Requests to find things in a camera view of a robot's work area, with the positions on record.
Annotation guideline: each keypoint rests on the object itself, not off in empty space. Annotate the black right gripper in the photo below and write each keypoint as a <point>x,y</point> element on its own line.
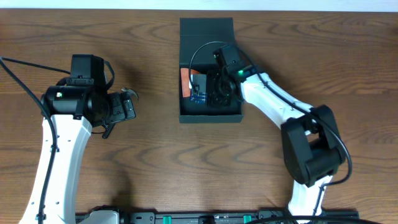
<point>215,102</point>

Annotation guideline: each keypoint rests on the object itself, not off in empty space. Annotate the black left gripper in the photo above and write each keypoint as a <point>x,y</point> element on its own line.
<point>125,108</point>

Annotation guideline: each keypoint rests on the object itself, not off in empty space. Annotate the clear screwdriver set case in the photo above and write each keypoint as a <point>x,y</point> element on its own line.
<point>198,97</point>

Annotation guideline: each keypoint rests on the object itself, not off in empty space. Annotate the orange scraper wooden handle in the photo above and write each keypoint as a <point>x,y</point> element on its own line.
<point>185,83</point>

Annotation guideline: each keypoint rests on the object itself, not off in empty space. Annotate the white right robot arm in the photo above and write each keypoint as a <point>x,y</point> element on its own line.
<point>311,144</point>

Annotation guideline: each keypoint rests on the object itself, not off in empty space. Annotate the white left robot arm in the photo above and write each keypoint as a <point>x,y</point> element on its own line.
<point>73,111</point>

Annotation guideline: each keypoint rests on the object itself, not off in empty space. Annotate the black open gift box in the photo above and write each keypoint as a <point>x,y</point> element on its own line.
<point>199,38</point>

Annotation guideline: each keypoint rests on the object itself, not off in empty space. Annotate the black handled screwdriver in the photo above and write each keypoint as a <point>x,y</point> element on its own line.
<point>108,127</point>

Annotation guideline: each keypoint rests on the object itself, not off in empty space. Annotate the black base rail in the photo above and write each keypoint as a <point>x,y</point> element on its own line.
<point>214,217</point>

